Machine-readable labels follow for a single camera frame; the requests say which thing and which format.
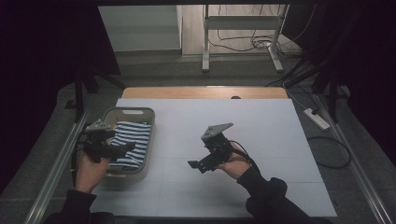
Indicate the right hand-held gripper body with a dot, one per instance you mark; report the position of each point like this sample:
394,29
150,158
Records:
218,146

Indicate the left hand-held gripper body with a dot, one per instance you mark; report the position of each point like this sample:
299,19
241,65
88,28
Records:
98,140

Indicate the blue white striped cloth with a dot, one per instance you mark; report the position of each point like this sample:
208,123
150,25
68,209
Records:
134,140

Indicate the beige storage basket grey rim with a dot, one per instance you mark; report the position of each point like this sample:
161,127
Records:
146,118

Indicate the person's right hand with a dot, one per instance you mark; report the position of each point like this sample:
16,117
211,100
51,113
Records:
236,166

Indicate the person's left hand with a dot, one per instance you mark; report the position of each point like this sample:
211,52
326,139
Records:
88,174

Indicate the white table mat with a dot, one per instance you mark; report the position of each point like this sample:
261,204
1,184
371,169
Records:
267,140

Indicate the black tripod stand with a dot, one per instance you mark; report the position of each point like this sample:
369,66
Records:
332,99
79,93

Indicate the wooden table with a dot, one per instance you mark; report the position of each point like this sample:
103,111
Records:
199,92

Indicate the dark curtain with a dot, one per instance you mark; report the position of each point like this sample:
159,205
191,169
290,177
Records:
46,62
364,62

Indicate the white power strip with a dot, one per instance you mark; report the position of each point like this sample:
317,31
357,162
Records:
316,118

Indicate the aluminium floor rail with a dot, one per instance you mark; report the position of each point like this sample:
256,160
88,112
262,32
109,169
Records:
358,174
59,165

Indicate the white wall panel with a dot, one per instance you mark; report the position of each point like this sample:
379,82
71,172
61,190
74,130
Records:
140,28

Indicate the white metal stand frame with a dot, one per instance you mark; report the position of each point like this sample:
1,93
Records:
243,22

